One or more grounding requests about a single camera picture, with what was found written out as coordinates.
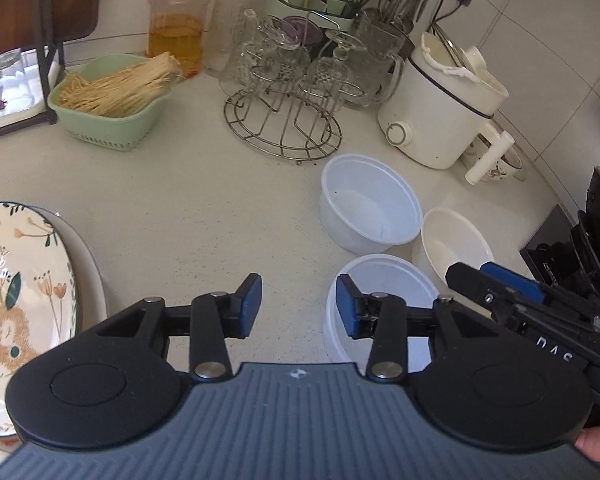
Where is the white plate with pink flower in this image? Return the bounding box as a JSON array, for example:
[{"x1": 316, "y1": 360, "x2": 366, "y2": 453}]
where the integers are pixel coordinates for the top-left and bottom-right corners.
[{"x1": 0, "y1": 206, "x2": 109, "y2": 453}]

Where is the white ceramic bowl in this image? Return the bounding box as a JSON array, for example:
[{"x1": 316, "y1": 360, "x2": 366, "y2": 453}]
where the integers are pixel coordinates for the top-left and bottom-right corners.
[{"x1": 411, "y1": 207, "x2": 496, "y2": 296}]

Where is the upturned clear glass cup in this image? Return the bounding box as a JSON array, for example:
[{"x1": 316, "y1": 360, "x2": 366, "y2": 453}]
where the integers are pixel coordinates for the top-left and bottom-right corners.
[{"x1": 220, "y1": 10, "x2": 311, "y2": 97}]

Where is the purple cup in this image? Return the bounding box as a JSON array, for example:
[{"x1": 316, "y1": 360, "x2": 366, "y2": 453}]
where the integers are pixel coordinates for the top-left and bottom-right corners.
[{"x1": 282, "y1": 16, "x2": 326, "y2": 51}]

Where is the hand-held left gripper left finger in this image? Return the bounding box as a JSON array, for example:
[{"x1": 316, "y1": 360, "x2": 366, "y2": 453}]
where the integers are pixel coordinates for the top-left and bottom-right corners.
[{"x1": 94, "y1": 273, "x2": 264, "y2": 380}]

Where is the black dish rack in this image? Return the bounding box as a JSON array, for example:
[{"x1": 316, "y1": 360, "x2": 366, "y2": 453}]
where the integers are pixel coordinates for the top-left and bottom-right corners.
[{"x1": 0, "y1": 0, "x2": 72, "y2": 147}]

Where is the wire glass rack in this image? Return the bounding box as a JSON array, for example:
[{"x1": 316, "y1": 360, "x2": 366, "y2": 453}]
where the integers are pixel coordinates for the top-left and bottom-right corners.
[{"x1": 224, "y1": 15, "x2": 343, "y2": 162}]

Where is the floral plate with dark rim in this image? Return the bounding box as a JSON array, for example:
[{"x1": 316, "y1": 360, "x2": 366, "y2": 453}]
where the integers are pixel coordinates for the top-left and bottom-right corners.
[{"x1": 0, "y1": 202, "x2": 81, "y2": 438}]

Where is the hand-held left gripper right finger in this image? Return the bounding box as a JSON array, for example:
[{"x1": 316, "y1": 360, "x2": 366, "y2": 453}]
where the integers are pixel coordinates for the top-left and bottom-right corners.
[{"x1": 336, "y1": 274, "x2": 486, "y2": 381}]

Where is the red lid plastic jar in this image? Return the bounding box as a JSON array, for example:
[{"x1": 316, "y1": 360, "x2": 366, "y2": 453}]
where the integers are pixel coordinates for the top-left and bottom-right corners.
[{"x1": 146, "y1": 0, "x2": 215, "y2": 73}]

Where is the white electric cooker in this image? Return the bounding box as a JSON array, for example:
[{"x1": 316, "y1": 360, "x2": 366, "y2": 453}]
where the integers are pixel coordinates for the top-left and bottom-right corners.
[{"x1": 377, "y1": 32, "x2": 516, "y2": 186}]

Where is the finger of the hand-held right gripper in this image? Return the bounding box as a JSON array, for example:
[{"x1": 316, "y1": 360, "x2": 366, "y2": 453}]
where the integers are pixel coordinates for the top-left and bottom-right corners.
[
  {"x1": 445, "y1": 262, "x2": 527, "y2": 320},
  {"x1": 480, "y1": 261, "x2": 549, "y2": 302}
]

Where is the translucent plastic bowl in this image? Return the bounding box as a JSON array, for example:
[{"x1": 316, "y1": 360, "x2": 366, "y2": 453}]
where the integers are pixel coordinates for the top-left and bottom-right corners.
[
  {"x1": 322, "y1": 255, "x2": 441, "y2": 376},
  {"x1": 319, "y1": 154, "x2": 423, "y2": 256}
]

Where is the wooden cutting board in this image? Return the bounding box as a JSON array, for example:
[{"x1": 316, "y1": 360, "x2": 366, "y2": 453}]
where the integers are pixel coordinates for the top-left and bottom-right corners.
[{"x1": 0, "y1": 0, "x2": 103, "y2": 61}]

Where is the green plastic basket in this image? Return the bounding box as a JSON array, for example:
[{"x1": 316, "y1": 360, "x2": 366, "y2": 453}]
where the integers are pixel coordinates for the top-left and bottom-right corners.
[{"x1": 47, "y1": 55, "x2": 178, "y2": 153}]

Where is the upturned stemmed glass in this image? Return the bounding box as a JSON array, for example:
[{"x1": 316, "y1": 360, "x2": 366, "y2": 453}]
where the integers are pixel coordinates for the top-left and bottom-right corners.
[{"x1": 300, "y1": 30, "x2": 362, "y2": 107}]

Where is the black induction cooktop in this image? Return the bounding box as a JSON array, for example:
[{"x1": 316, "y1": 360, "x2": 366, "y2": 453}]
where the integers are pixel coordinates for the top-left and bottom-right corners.
[{"x1": 519, "y1": 205, "x2": 588, "y2": 286}]

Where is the clear glass mug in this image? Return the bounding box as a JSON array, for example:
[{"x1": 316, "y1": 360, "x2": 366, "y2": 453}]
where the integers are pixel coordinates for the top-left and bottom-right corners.
[{"x1": 345, "y1": 7, "x2": 407, "y2": 109}]

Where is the patterned ceramic bowl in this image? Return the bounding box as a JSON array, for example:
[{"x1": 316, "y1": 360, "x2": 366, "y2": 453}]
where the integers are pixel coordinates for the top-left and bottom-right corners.
[{"x1": 462, "y1": 130, "x2": 528, "y2": 183}]

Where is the tall clear glass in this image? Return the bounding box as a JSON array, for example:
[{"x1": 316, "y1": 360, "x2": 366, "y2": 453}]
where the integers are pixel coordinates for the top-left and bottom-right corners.
[{"x1": 205, "y1": 0, "x2": 261, "y2": 78}]

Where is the upturned small glass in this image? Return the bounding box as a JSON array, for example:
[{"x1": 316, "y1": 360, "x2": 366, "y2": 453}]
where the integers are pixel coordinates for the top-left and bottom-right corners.
[{"x1": 0, "y1": 49, "x2": 35, "y2": 111}]

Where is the dried noodles bundle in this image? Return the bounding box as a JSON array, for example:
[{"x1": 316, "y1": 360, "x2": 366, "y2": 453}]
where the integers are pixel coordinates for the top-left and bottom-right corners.
[{"x1": 57, "y1": 51, "x2": 183, "y2": 118}]

